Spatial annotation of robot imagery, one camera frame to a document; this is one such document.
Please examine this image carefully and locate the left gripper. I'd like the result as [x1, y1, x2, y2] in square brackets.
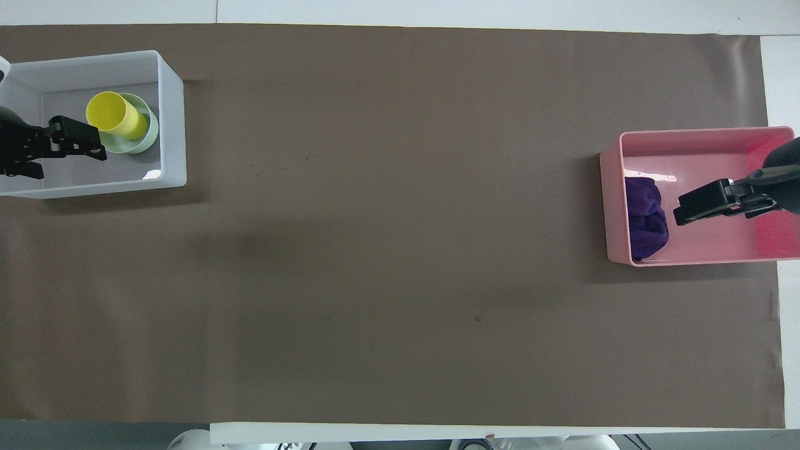
[0, 106, 108, 181]

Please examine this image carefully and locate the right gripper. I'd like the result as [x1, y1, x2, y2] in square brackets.
[760, 136, 800, 217]

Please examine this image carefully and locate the white plastic box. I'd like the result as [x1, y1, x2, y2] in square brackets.
[0, 50, 188, 200]

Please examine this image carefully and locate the pink plastic box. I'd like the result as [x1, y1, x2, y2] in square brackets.
[599, 127, 800, 268]

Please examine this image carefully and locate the yellow plastic cup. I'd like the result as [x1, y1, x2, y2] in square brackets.
[86, 91, 150, 141]

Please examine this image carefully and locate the light green bowl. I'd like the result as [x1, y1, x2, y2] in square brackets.
[99, 93, 159, 154]

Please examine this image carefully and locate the purple cloth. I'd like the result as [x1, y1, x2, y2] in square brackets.
[625, 177, 670, 262]

